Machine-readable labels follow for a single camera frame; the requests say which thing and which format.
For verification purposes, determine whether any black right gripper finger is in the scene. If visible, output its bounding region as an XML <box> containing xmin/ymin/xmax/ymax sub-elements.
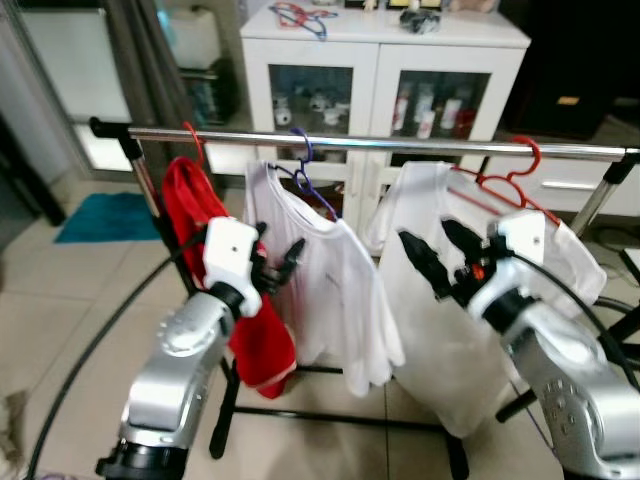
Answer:
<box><xmin>443</xmin><ymin>219</ymin><xmax>488</xmax><ymax>259</ymax></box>
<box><xmin>400</xmin><ymin>231</ymin><xmax>456</xmax><ymax>299</ymax></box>

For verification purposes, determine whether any blue hanger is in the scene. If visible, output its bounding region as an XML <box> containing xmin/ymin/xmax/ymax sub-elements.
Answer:
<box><xmin>288</xmin><ymin>10</ymin><xmax>331</xmax><ymax>41</ymax></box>

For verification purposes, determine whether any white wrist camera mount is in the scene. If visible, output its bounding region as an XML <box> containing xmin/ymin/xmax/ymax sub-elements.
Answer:
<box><xmin>466</xmin><ymin>210</ymin><xmax>549</xmax><ymax>319</ymax></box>
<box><xmin>203</xmin><ymin>217</ymin><xmax>263</xmax><ymax>293</ymax></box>

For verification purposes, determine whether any white framed glass door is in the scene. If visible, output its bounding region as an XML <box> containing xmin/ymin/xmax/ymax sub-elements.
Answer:
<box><xmin>18</xmin><ymin>5</ymin><xmax>136</xmax><ymax>173</ymax></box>

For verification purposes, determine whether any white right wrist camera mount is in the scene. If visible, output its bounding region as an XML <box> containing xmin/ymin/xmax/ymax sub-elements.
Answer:
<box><xmin>466</xmin><ymin>210</ymin><xmax>549</xmax><ymax>319</ymax></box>

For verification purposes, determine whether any red plastic hanger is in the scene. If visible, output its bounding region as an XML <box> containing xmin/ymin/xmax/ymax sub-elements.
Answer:
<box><xmin>182</xmin><ymin>122</ymin><xmax>206</xmax><ymax>166</ymax></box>
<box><xmin>450</xmin><ymin>135</ymin><xmax>563</xmax><ymax>229</ymax></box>
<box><xmin>268</xmin><ymin>2</ymin><xmax>338</xmax><ymax>31</ymax></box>

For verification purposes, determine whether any beige floor cloth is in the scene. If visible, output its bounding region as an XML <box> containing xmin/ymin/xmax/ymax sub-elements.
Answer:
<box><xmin>0</xmin><ymin>390</ymin><xmax>29</xmax><ymax>479</ymax></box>

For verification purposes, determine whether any grey curtain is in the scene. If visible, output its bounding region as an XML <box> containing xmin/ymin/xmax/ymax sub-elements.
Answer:
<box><xmin>105</xmin><ymin>0</ymin><xmax>206</xmax><ymax>156</ymax></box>

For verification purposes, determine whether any black speaker gold label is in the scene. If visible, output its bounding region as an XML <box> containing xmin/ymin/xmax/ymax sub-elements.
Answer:
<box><xmin>500</xmin><ymin>0</ymin><xmax>640</xmax><ymax>141</ymax></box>

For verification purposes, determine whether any white low drawer cabinet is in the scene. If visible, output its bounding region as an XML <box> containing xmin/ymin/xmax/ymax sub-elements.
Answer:
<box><xmin>480</xmin><ymin>155</ymin><xmax>640</xmax><ymax>219</ymax></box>

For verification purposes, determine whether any purple hanger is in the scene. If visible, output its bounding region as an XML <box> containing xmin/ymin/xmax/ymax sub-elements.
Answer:
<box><xmin>268</xmin><ymin>128</ymin><xmax>341</xmax><ymax>221</ymax></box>

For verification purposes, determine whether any small white t-shirt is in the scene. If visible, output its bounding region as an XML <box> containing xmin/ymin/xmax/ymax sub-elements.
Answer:
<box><xmin>245</xmin><ymin>160</ymin><xmax>406</xmax><ymax>398</ymax></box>

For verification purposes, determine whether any metal clothes rack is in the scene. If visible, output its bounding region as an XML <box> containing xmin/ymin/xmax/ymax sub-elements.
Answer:
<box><xmin>88</xmin><ymin>117</ymin><xmax>640</xmax><ymax>480</ymax></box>

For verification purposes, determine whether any large white t-shirt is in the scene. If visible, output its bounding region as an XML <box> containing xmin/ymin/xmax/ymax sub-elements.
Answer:
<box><xmin>362</xmin><ymin>160</ymin><xmax>608</xmax><ymax>439</ymax></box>

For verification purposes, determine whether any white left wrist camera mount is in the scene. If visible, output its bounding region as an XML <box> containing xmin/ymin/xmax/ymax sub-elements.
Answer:
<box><xmin>203</xmin><ymin>217</ymin><xmax>263</xmax><ymax>293</ymax></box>

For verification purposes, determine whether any plain red garment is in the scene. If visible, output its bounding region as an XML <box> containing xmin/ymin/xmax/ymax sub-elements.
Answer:
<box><xmin>162</xmin><ymin>155</ymin><xmax>298</xmax><ymax>399</ymax></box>

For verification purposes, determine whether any white glass door cabinet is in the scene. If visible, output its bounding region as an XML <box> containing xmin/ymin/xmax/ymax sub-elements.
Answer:
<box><xmin>240</xmin><ymin>5</ymin><xmax>531</xmax><ymax>216</ymax></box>

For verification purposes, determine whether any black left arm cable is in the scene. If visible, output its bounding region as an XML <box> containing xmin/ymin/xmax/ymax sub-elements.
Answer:
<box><xmin>25</xmin><ymin>255</ymin><xmax>201</xmax><ymax>480</ymax></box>

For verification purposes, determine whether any dark grey bundle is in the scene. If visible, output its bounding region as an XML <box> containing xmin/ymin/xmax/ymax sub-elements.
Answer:
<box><xmin>400</xmin><ymin>10</ymin><xmax>443</xmax><ymax>35</ymax></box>

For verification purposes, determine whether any teal floor mat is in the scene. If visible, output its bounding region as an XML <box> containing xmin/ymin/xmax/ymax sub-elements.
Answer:
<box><xmin>55</xmin><ymin>192</ymin><xmax>161</xmax><ymax>244</ymax></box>

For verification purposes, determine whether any white plastic canister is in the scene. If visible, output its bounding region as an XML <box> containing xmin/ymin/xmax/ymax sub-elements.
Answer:
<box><xmin>158</xmin><ymin>5</ymin><xmax>223</xmax><ymax>71</ymax></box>

